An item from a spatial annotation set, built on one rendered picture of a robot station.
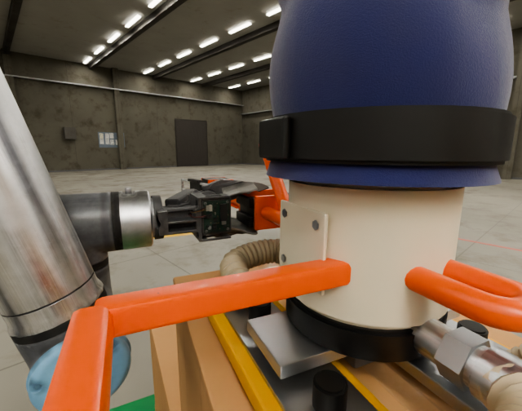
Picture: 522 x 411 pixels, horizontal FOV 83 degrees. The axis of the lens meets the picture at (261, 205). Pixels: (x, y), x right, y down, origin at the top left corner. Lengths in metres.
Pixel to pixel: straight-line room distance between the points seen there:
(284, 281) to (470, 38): 0.21
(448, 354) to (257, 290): 0.16
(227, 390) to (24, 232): 0.24
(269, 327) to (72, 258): 0.21
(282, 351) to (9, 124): 0.31
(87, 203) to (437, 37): 0.43
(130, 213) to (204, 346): 0.21
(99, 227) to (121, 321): 0.26
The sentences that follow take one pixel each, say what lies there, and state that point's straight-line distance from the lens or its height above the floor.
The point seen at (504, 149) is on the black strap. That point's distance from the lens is 0.29.
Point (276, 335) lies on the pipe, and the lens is 0.33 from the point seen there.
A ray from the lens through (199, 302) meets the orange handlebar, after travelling 0.21.
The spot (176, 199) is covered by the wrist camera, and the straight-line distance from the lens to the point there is 0.51.
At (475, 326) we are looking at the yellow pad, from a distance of 0.41.
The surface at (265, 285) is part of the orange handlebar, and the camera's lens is 0.23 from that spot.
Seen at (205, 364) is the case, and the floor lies 0.94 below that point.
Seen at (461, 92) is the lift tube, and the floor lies 1.22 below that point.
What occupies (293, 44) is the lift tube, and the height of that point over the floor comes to 1.27.
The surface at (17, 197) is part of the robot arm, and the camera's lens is 0.33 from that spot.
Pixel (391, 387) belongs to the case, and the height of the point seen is 0.94.
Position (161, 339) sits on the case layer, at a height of 0.54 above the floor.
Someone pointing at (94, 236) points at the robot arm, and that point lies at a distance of 0.46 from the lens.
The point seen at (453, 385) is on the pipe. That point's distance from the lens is 0.32.
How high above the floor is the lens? 1.18
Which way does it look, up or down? 11 degrees down
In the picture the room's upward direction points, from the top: straight up
